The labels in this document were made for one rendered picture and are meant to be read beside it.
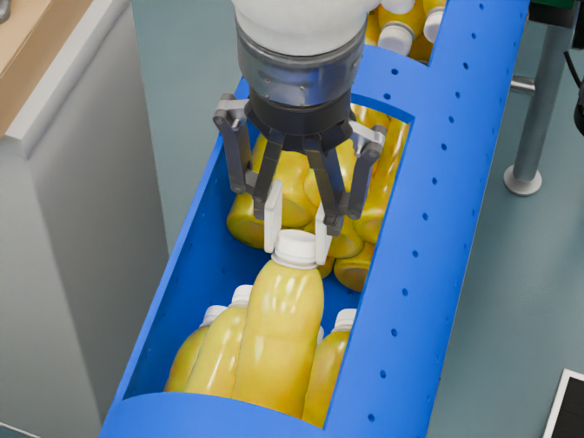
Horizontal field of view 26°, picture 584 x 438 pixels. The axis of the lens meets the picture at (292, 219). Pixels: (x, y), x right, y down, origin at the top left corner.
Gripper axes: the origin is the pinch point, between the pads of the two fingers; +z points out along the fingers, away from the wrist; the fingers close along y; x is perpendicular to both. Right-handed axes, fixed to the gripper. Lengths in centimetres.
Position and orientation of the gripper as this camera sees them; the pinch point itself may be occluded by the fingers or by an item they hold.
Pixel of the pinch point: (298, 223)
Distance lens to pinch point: 107.2
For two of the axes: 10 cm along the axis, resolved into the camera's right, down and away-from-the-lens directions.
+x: 2.6, -8.0, 5.4
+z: 0.0, 5.6, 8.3
